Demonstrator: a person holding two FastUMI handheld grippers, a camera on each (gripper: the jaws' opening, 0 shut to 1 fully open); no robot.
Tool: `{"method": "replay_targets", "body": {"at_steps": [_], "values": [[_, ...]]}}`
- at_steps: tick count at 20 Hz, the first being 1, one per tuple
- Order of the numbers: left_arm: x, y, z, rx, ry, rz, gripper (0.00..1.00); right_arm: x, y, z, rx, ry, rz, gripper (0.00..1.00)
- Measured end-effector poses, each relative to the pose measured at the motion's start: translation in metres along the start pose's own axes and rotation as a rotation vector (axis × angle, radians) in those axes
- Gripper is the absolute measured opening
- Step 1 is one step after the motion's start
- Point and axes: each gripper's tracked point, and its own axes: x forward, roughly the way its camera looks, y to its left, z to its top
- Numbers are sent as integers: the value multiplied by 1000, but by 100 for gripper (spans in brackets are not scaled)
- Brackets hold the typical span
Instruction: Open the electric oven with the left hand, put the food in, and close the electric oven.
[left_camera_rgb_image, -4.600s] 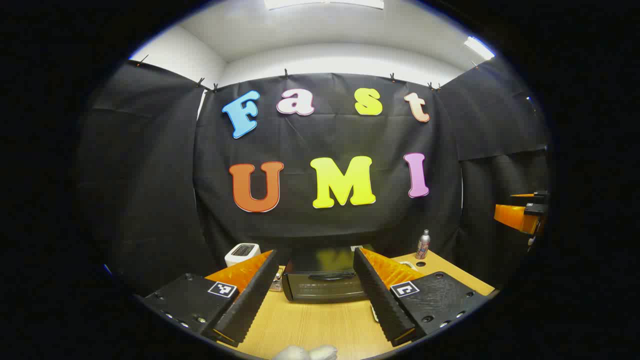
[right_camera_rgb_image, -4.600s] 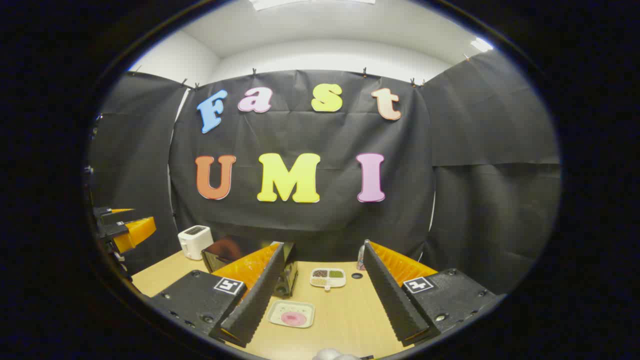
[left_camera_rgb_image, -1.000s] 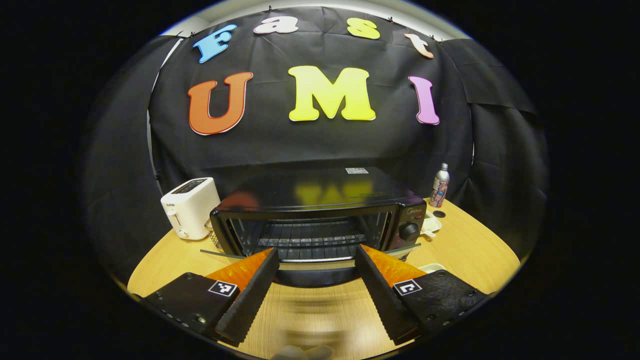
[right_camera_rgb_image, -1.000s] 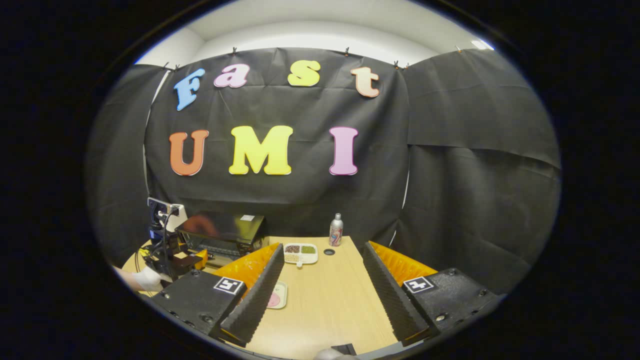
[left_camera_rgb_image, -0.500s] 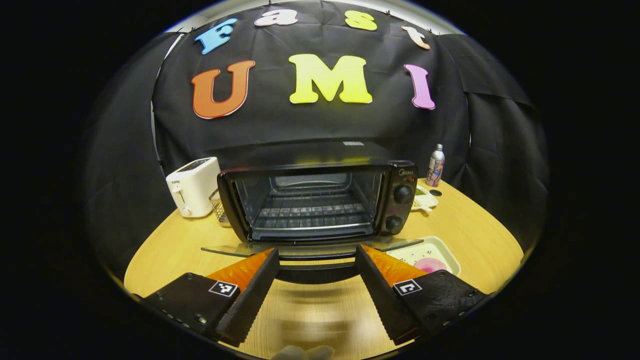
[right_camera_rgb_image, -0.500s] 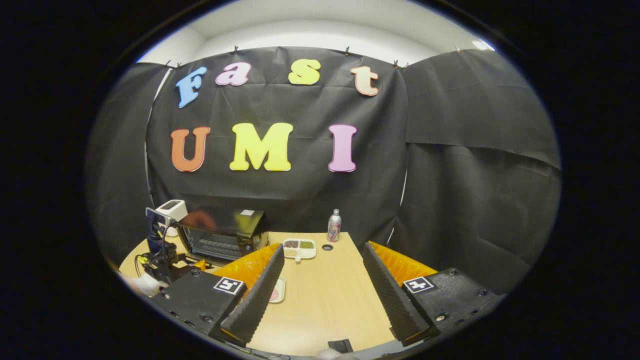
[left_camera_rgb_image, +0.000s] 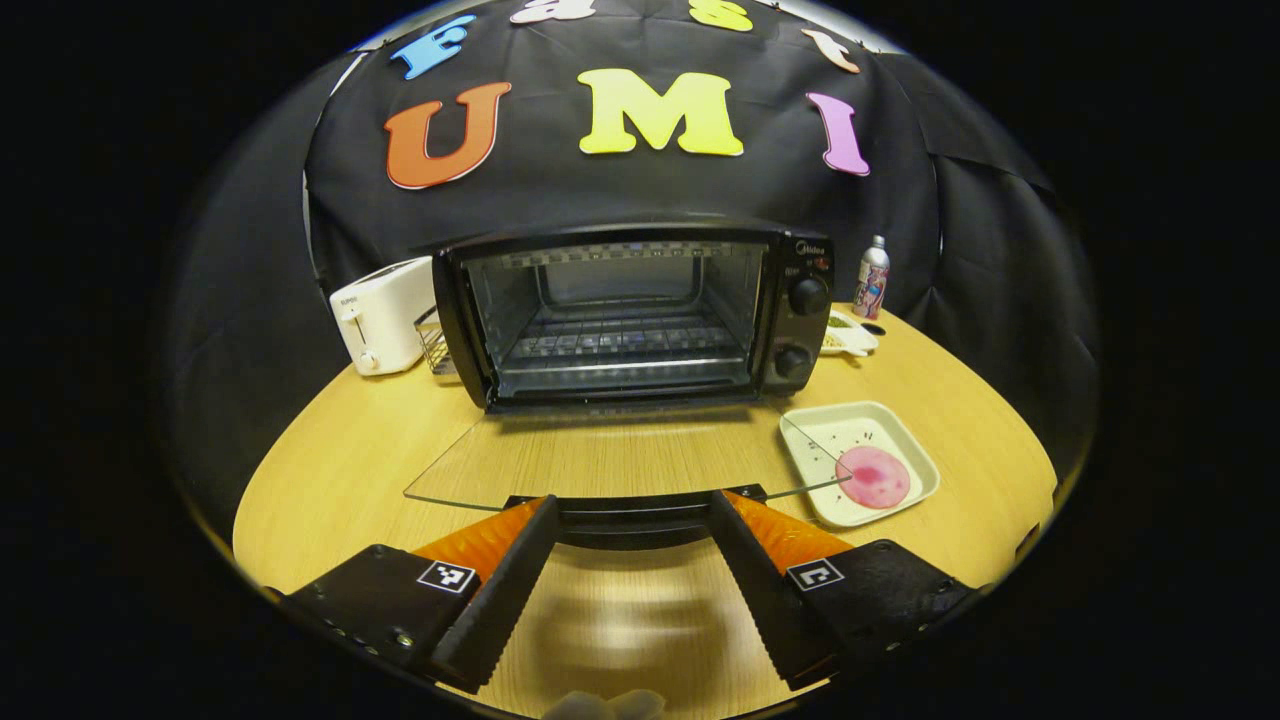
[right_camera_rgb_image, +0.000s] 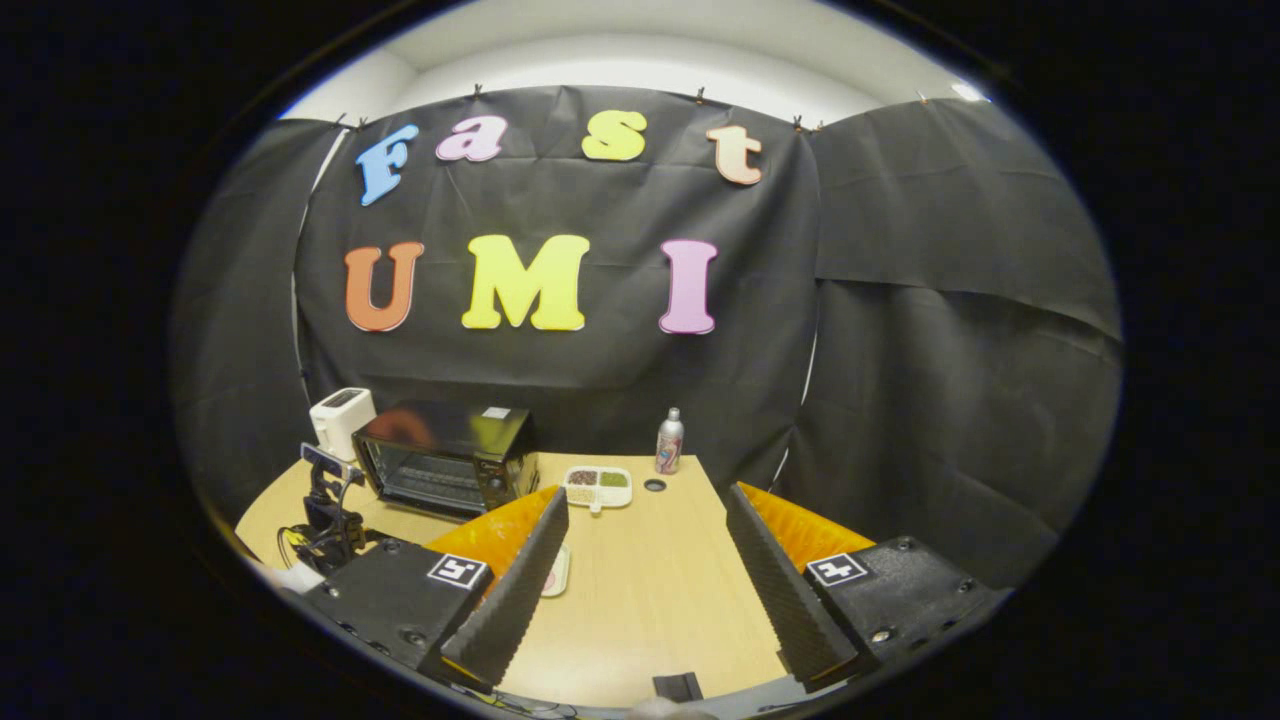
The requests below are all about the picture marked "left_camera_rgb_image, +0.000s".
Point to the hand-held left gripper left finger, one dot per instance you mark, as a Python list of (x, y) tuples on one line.
[(510, 600)]

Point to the white square plate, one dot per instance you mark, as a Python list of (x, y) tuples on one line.
[(880, 425)]

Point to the silver drink bottle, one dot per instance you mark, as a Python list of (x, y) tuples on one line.
[(871, 285)]

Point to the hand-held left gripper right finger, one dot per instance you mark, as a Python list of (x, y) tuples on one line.
[(760, 600)]

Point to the black electric oven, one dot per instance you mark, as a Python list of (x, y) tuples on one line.
[(800, 330)]

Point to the white toaster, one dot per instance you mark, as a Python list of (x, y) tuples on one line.
[(385, 315)]

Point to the white divided dish with grains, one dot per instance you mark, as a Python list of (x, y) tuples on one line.
[(850, 342)]

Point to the pink round food slice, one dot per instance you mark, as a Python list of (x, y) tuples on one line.
[(878, 478)]

